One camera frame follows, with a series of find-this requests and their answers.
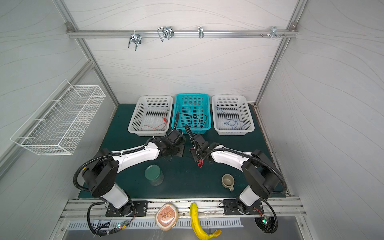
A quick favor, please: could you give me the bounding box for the blue cable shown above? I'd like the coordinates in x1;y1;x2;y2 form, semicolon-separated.
214;105;247;130

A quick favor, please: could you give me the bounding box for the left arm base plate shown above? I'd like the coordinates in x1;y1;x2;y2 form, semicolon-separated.
106;201;149;218

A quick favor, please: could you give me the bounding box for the black cable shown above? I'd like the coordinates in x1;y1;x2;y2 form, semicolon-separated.
179;112;208;129

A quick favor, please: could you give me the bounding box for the left white plastic basket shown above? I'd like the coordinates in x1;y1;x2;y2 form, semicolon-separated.
128;96;174;137

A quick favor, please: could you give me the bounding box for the beige ceramic mug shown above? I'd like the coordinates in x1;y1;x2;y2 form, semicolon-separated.
221;174;235;192

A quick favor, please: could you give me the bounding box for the pink round toy dish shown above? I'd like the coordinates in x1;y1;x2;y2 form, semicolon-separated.
155;203;179;231

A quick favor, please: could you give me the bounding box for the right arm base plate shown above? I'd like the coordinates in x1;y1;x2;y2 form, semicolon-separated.
218;199;264;216

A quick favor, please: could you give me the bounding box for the right white plastic basket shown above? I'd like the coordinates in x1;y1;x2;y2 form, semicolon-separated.
212;95;255;136

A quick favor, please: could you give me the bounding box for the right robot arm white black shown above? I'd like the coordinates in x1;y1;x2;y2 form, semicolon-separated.
185;126;288;215

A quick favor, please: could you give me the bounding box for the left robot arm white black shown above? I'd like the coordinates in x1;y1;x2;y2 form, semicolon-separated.
73;127;185;216

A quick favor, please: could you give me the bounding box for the white plastic basket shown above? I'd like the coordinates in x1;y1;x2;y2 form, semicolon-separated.
128;96;174;137
212;95;255;136

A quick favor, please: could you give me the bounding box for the green cylindrical container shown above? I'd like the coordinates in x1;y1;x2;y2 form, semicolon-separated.
145;165;164;186

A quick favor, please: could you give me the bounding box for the white wire wall basket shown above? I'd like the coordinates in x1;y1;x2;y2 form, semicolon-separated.
10;80;106;156

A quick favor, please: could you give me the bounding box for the metal clamp hook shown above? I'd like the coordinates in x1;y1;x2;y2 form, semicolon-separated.
198;26;204;39
157;26;175;42
128;33;142;51
261;26;286;39

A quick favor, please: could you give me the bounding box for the yellow banana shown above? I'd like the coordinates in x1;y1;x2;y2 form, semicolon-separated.
190;203;222;240

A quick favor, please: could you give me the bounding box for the teal plastic basket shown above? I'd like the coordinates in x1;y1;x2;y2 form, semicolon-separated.
172;94;212;134

